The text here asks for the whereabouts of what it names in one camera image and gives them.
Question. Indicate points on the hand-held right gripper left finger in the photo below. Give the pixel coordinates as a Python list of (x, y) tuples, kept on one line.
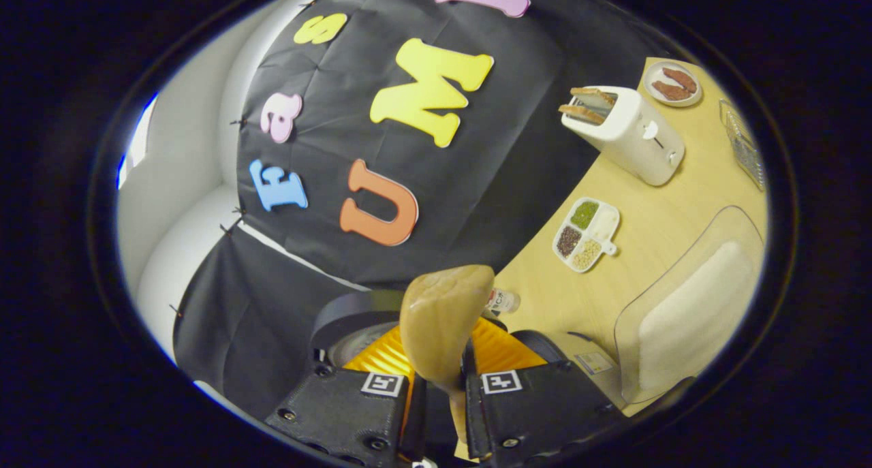
[(340, 413)]

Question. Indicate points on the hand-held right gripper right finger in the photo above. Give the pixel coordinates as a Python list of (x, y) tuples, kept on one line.
[(531, 413)]

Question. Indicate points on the dark grey rice cooker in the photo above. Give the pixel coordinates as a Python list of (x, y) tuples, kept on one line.
[(340, 318)]

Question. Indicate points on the wooden spoon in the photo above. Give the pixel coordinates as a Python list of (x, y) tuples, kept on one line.
[(443, 325)]

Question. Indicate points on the white rice heap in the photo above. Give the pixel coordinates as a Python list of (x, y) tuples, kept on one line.
[(695, 318)]

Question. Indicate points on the small printed label card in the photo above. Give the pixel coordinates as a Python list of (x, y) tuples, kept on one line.
[(593, 362)]

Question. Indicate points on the clear plastic water bottle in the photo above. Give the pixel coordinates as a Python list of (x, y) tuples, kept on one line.
[(505, 301)]

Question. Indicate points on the pale yellow grains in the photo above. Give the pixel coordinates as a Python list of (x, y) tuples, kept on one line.
[(587, 253)]

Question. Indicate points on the clear plastic container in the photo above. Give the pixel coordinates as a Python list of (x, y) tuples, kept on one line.
[(654, 291)]

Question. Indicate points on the dark red beans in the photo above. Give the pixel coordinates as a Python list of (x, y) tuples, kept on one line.
[(569, 241)]

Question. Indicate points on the white sectioned dish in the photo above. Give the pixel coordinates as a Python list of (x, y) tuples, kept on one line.
[(605, 224)]

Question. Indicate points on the green beans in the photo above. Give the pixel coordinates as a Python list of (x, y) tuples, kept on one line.
[(584, 214)]

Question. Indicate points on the white toaster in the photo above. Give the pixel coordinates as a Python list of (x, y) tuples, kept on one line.
[(633, 141)]

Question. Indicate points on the black backdrop cloth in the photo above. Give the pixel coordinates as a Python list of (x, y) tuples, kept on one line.
[(340, 114)]

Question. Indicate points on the toasted bread slice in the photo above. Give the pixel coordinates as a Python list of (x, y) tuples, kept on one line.
[(582, 114), (594, 93)]

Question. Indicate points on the ceiling light panel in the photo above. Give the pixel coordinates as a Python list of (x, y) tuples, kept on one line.
[(136, 141)]

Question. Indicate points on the brown meat piece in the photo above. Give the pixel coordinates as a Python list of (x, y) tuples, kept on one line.
[(681, 80), (671, 91)]

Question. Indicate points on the round white plate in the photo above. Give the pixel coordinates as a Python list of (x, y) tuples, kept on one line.
[(654, 73)]

